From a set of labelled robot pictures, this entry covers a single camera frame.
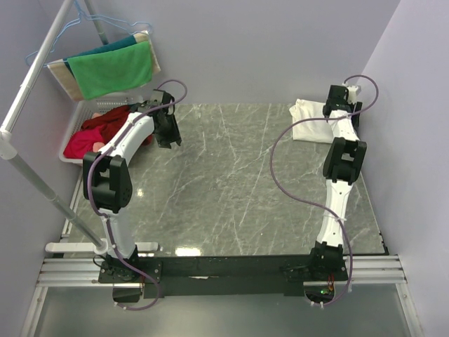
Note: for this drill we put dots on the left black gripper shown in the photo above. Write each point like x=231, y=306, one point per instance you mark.
x=175, y=136

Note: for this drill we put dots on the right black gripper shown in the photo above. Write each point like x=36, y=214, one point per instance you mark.
x=356, y=119

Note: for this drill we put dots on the white floral t shirt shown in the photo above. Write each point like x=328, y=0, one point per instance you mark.
x=316, y=131

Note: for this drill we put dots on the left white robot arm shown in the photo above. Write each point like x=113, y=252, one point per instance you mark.
x=106, y=178

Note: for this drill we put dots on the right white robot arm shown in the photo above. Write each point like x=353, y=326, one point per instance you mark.
x=341, y=170

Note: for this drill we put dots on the dark red t shirt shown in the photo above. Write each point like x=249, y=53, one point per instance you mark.
x=111, y=121

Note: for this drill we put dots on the white plastic laundry basket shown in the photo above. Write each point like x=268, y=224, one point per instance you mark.
x=87, y=108

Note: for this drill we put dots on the green towel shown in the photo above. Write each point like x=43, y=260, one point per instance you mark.
x=120, y=70

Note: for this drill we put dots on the pink t shirt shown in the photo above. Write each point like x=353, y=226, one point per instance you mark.
x=84, y=141

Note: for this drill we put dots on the teal towel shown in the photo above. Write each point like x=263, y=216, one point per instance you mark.
x=105, y=47

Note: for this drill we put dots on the beige towel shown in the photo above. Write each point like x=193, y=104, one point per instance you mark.
x=67, y=81

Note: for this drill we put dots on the black base beam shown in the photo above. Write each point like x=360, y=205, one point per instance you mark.
x=225, y=275

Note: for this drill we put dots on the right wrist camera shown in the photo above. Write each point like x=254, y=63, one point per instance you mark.
x=353, y=91

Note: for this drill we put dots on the white clothes rack frame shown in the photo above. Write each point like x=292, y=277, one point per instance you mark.
x=28, y=220

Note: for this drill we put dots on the aluminium rail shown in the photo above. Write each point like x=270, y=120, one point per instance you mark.
x=81, y=272

